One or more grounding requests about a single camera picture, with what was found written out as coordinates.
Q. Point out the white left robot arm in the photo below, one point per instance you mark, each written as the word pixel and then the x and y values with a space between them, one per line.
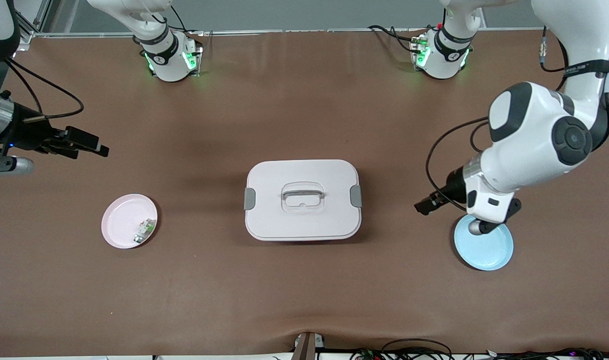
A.
pixel 529 135

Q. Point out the small green white component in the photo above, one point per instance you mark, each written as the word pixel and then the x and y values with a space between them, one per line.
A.
pixel 144 231

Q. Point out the brown camera mount post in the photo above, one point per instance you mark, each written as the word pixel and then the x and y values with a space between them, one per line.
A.
pixel 304 347

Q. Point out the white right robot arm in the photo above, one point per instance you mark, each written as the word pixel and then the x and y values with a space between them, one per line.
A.
pixel 167 65

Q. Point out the silver table edge rail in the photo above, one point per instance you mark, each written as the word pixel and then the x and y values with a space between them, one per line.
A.
pixel 309 31

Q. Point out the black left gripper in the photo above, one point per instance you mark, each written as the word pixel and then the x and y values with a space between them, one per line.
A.
pixel 453 188

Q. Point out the aluminium frame profile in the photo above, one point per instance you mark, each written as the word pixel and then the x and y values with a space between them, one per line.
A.
pixel 34 22

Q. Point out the grey box latch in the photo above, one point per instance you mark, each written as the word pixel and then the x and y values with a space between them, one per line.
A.
pixel 356 196
pixel 249 199

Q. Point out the white lidded storage box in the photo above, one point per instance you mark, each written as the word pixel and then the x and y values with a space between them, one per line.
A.
pixel 303 220

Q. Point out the pink round plate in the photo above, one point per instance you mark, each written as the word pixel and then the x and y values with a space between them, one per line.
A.
pixel 124 220

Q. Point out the brown table mat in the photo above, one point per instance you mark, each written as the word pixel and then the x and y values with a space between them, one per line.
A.
pixel 304 290

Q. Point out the light blue round plate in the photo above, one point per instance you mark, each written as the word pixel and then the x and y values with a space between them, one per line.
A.
pixel 489 252

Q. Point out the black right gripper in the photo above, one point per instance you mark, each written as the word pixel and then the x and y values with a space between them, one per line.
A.
pixel 28 134

